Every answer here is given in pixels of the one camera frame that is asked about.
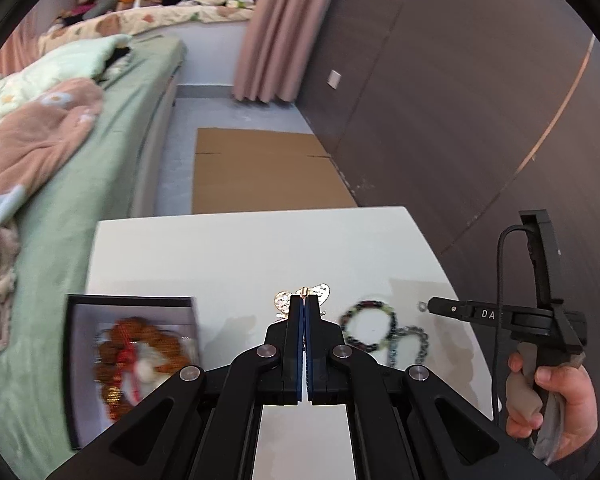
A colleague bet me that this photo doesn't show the pale green floral quilt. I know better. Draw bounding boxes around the pale green floral quilt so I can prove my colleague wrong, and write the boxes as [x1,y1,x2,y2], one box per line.
[0,34,134,132]

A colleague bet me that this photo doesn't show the person's right hand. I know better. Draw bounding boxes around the person's right hand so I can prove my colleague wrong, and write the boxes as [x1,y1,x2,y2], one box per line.
[505,351,600,466]

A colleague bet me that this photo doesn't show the floral window seat cushion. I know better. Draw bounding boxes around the floral window seat cushion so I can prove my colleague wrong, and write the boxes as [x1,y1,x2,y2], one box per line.
[37,1,257,57]

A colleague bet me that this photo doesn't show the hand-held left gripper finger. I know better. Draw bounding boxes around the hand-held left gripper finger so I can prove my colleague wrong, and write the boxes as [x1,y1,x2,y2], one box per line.
[305,294,557,480]
[45,294,305,480]

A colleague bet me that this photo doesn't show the dark multicolour bead bracelet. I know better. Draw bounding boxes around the dark multicolour bead bracelet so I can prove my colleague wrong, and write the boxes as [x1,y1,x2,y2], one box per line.
[340,299,399,349]

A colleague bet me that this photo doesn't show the black jewelry box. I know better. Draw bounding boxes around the black jewelry box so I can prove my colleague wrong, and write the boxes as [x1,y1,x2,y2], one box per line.
[62,294,204,452]

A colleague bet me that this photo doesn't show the gold butterfly hair clip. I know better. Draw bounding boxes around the gold butterfly hair clip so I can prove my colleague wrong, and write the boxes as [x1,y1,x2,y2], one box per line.
[272,282,334,322]

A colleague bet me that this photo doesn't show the narrow pink curtain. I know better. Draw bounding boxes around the narrow pink curtain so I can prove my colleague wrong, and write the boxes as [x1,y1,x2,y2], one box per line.
[0,15,42,86]

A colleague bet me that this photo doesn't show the brown wooden bead bracelet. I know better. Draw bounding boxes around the brown wooden bead bracelet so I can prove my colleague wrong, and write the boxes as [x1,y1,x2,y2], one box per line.
[94,316,189,422]

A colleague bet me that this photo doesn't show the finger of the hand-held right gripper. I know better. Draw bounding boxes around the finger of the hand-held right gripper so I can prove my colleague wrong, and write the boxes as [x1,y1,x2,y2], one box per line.
[427,296,482,324]

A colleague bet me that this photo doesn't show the pink floral blanket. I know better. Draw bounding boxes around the pink floral blanket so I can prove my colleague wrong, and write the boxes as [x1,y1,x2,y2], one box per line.
[0,77,105,364]

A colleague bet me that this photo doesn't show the pile of plush toys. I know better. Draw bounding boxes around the pile of plush toys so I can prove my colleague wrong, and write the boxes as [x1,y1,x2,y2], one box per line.
[52,0,119,29]

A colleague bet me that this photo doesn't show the green bed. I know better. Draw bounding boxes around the green bed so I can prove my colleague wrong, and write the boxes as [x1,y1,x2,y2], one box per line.
[0,35,187,461]

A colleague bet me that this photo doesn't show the wide pink curtain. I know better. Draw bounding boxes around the wide pink curtain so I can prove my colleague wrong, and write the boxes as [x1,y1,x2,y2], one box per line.
[232,0,347,106]

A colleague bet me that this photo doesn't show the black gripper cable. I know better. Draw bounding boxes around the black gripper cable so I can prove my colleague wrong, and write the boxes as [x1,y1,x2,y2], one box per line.
[491,224,533,423]

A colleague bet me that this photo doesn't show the white side table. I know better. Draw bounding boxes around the white side table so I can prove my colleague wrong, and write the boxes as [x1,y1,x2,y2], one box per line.
[87,205,499,480]

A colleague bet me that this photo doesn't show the flat brown cardboard sheet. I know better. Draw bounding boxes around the flat brown cardboard sheet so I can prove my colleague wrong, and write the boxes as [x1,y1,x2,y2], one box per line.
[191,127,359,216]

